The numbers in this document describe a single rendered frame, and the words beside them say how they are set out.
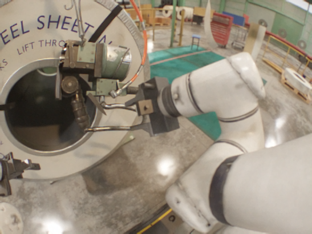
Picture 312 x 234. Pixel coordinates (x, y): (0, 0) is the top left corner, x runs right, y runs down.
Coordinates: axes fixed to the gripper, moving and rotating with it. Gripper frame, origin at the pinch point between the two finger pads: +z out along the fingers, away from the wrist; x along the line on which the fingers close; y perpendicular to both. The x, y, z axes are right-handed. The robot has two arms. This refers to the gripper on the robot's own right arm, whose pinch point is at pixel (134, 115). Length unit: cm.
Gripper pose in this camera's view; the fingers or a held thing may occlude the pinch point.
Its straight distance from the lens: 41.0
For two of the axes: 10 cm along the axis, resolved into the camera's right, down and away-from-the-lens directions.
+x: 2.3, 9.7, -0.4
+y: -6.7, 1.3, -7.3
